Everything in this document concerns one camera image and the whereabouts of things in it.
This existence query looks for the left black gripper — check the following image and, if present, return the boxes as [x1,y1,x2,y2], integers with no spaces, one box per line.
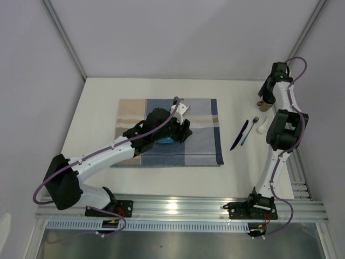
[153,109,192,144]

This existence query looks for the teal dotted plate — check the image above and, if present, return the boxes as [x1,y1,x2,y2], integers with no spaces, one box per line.
[157,137,174,145]

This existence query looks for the brown mug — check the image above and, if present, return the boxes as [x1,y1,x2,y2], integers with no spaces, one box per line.
[257,100,273,113]

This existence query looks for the blue beige checked cloth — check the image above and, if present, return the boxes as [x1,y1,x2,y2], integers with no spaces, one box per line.
[114,98,224,168]

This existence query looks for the white ceramic spoon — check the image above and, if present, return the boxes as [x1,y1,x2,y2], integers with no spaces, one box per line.
[257,117,270,134]

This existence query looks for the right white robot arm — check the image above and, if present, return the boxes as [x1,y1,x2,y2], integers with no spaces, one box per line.
[245,62,309,219]

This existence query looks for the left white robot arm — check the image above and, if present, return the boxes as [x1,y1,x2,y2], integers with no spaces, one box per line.
[44,104,192,216]

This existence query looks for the purple teal fork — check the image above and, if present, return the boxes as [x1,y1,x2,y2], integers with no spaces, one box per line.
[240,117,260,146]

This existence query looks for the purple knife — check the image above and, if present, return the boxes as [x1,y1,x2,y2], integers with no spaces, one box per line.
[230,120,249,151]

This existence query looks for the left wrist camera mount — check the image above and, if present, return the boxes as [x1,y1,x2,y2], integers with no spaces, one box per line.
[170,103,190,125]

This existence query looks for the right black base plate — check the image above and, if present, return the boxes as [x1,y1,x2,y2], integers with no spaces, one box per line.
[222,202,278,220]

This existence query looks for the right aluminium frame post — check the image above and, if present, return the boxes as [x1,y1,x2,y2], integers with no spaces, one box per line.
[287,0,330,59]

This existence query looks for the aluminium frame post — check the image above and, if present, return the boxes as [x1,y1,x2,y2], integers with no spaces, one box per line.
[287,0,330,59]
[40,0,87,83]

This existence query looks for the aluminium mounting rail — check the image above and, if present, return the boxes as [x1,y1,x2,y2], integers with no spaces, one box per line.
[34,194,329,223]

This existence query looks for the white slotted cable duct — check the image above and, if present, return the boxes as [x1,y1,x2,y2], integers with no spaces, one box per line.
[46,219,250,233]

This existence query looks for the left aluminium frame post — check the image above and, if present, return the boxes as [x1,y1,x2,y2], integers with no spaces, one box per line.
[40,0,87,83]

